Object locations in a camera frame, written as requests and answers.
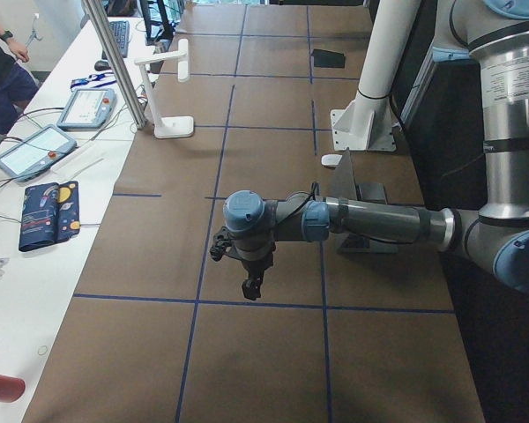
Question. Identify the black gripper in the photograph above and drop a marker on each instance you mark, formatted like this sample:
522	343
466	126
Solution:
255	267

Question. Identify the dark blue space pencil case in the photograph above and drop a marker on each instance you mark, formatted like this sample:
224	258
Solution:
50	215

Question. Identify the black desk mouse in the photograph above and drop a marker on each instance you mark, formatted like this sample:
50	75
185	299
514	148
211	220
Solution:
102	65

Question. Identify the aluminium frame post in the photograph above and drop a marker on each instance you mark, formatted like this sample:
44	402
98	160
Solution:
100	23

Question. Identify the white computer mouse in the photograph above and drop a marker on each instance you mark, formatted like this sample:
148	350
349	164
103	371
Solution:
331	160

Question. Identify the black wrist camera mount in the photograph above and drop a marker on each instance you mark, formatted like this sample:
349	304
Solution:
221	244

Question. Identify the teach pendant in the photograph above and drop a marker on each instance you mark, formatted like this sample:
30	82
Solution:
37	153
87	109

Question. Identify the teach pendant far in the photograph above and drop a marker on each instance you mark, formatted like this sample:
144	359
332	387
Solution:
87	109

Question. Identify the teach pendant near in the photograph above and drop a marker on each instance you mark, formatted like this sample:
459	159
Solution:
37	153

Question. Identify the black mouse pad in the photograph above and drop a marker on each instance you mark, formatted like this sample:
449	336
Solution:
326	59

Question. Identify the grey laptop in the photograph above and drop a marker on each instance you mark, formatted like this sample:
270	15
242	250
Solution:
344	185

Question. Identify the red cylinder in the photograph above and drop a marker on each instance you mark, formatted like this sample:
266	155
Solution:
11	388

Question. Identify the black keyboard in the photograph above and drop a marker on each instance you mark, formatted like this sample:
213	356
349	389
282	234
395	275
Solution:
121	31

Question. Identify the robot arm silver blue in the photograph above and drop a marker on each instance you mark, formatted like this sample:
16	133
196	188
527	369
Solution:
495	34

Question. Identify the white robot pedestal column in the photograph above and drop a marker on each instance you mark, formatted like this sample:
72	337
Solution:
365	124

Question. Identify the seated person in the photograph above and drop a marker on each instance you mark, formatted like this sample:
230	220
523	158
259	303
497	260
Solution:
17	86

